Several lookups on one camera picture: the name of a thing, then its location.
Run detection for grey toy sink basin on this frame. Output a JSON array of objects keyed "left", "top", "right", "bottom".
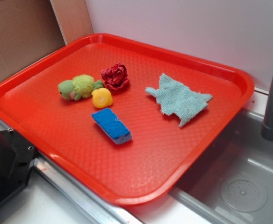
[{"left": 170, "top": 109, "right": 273, "bottom": 224}]

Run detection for yellow rubber duck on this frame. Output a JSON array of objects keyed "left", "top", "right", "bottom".
[{"left": 92, "top": 88, "right": 113, "bottom": 109}]

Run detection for light blue cloth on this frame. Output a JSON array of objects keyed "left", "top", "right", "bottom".
[{"left": 145, "top": 73, "right": 213, "bottom": 128}]

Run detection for red plastic tray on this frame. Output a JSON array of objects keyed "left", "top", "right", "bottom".
[{"left": 0, "top": 34, "right": 254, "bottom": 206}]

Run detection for green plush toy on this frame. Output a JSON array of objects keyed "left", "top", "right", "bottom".
[{"left": 58, "top": 75, "right": 104, "bottom": 101}]

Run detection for brown cardboard panel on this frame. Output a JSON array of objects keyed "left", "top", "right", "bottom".
[{"left": 0, "top": 0, "right": 93, "bottom": 82}]

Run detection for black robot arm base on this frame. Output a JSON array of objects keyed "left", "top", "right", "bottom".
[{"left": 0, "top": 130, "right": 37, "bottom": 207}]

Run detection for red crumpled fabric flower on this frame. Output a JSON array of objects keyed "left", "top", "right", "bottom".
[{"left": 101, "top": 63, "right": 129, "bottom": 91}]

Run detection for blue sponge block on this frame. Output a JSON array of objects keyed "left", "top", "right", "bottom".
[{"left": 91, "top": 108, "right": 132, "bottom": 145}]

